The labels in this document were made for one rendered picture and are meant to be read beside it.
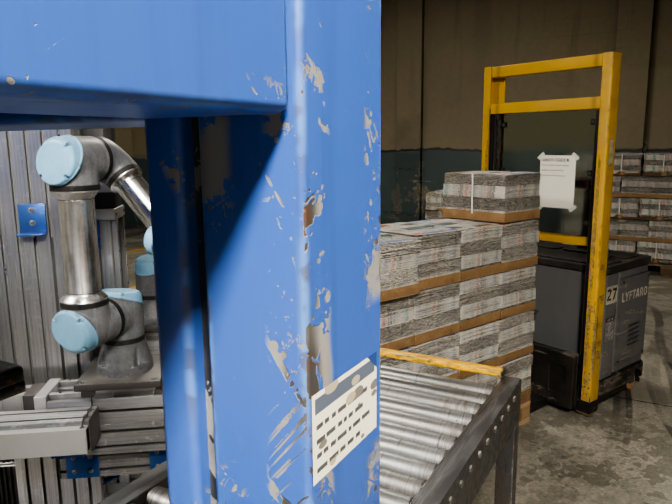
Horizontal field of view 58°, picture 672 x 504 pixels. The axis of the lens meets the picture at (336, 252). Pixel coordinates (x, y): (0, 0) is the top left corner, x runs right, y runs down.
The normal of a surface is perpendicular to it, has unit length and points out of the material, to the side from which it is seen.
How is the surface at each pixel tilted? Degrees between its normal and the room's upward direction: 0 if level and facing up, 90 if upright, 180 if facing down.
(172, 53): 90
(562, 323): 90
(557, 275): 90
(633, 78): 90
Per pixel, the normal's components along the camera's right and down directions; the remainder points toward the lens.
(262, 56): 0.88, 0.07
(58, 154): -0.32, 0.04
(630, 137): -0.48, 0.16
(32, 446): 0.12, 0.18
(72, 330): -0.32, 0.30
